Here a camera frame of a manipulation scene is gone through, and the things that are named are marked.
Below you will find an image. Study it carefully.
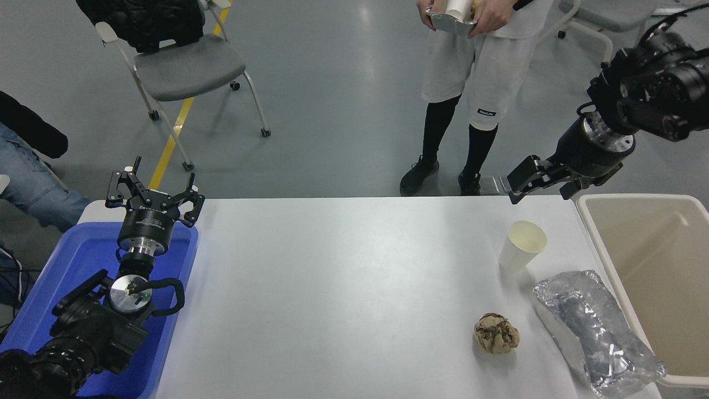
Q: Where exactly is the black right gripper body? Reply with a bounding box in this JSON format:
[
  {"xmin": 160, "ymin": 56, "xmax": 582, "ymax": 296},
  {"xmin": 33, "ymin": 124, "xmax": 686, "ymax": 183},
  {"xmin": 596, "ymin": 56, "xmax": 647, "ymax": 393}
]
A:
[{"xmin": 553, "ymin": 119, "xmax": 629, "ymax": 178}]

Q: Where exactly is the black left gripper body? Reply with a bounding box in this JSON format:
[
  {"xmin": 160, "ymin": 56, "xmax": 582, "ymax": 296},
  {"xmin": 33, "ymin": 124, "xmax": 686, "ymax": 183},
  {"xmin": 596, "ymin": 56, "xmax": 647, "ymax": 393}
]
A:
[{"xmin": 117, "ymin": 191, "xmax": 182, "ymax": 245}]

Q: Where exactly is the white paper cup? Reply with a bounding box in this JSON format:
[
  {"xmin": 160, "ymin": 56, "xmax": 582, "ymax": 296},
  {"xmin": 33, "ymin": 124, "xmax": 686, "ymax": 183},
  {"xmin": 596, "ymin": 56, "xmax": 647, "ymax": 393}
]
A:
[
  {"xmin": 499, "ymin": 220, "xmax": 548, "ymax": 273},
  {"xmin": 445, "ymin": 0, "xmax": 472, "ymax": 22}
]

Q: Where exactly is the foil tray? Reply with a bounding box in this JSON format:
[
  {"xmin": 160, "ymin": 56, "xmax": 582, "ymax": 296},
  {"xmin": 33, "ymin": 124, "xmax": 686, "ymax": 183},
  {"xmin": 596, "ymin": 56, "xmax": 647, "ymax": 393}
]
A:
[
  {"xmin": 425, "ymin": 4, "xmax": 480, "ymax": 38},
  {"xmin": 533, "ymin": 270, "xmax": 667, "ymax": 398}
]

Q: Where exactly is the standing person's left hand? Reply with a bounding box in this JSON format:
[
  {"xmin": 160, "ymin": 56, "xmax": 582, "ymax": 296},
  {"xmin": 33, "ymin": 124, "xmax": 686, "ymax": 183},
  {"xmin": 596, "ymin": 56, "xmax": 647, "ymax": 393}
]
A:
[{"xmin": 468, "ymin": 0, "xmax": 521, "ymax": 38}]

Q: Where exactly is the standing person's right hand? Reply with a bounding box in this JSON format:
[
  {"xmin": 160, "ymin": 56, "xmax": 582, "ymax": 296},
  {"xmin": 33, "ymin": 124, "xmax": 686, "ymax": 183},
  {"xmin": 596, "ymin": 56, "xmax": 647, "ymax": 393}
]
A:
[{"xmin": 417, "ymin": 0, "xmax": 444, "ymax": 32}]

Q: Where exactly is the blue plastic tray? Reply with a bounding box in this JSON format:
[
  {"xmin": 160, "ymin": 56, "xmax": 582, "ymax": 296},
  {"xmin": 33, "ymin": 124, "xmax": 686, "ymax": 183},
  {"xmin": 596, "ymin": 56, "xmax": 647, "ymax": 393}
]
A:
[{"xmin": 0, "ymin": 221, "xmax": 200, "ymax": 399}]

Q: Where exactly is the seated person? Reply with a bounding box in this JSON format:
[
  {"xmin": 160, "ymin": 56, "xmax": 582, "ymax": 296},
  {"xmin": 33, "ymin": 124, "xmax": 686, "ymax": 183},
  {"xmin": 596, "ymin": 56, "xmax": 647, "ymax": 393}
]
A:
[{"xmin": 0, "ymin": 90, "xmax": 92, "ymax": 305}]

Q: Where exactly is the standing person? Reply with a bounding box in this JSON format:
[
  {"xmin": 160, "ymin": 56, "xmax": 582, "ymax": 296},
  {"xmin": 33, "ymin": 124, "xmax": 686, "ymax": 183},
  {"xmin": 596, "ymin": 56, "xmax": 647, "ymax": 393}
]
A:
[{"xmin": 400, "ymin": 0, "xmax": 554, "ymax": 196}]

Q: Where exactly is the large pale bin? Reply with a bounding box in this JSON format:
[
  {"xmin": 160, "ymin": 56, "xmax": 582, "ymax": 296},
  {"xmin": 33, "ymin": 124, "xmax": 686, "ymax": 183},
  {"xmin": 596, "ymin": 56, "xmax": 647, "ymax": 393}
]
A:
[{"xmin": 576, "ymin": 193, "xmax": 709, "ymax": 388}]

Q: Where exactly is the crumpled foil tray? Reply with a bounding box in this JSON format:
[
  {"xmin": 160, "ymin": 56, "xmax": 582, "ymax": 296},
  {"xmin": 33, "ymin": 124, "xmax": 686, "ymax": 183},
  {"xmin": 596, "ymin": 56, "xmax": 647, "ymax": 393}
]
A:
[{"xmin": 533, "ymin": 270, "xmax": 667, "ymax": 398}]

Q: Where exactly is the grey wheeled chair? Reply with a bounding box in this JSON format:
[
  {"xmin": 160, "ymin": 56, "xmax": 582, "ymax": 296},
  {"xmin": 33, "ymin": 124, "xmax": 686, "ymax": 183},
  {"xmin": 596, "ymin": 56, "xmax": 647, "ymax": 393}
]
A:
[
  {"xmin": 95, "ymin": 0, "xmax": 272, "ymax": 171},
  {"xmin": 538, "ymin": 0, "xmax": 662, "ymax": 66}
]

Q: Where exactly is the black jacket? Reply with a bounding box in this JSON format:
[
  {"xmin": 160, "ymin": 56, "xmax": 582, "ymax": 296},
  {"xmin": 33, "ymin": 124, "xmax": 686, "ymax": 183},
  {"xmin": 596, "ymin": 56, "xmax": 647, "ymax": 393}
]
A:
[{"xmin": 76, "ymin": 0, "xmax": 207, "ymax": 54}]

